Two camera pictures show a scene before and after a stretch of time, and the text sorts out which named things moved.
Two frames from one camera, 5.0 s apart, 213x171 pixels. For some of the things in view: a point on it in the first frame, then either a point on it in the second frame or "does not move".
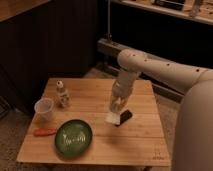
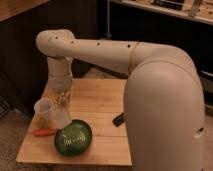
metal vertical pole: [108, 20] does not move
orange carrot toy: [44, 132] does not move
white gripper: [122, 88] → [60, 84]
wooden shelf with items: [199, 10] does not move
